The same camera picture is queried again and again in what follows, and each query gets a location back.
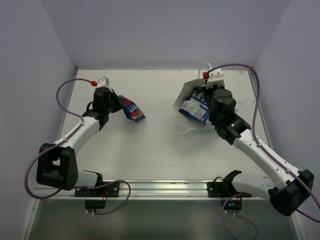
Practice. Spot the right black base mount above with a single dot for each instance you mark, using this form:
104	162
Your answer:
221	187

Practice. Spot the blue red snack packet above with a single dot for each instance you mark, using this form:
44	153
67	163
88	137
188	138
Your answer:
131	110

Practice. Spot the light blue paper bag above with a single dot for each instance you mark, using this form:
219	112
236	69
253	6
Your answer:
181	124

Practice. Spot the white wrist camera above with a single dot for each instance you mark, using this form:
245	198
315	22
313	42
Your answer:
215	77
103	85

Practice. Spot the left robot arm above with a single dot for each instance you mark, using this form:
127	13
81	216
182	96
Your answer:
57	163

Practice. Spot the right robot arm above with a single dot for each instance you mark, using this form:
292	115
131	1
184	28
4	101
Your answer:
291	185

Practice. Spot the blue Kettle chips bag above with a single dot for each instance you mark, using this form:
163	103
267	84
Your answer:
195	106

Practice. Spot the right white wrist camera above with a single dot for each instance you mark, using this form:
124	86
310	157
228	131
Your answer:
215	77

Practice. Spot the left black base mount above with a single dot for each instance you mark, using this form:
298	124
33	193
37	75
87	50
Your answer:
109	191

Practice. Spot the base control box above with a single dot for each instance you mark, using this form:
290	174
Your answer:
94	205
235	205

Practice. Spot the left base control box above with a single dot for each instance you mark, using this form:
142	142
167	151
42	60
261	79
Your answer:
94	205

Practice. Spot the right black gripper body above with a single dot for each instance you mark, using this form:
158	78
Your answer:
210	112

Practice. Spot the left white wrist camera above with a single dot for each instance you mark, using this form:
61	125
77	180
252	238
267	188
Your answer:
103	85

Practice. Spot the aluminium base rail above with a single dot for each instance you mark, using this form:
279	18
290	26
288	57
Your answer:
176	190

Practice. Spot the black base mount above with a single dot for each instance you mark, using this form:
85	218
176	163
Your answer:
109	191
221	187

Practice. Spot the right base control box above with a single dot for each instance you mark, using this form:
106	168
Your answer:
235	205

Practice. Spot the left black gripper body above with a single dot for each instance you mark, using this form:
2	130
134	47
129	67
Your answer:
116	100

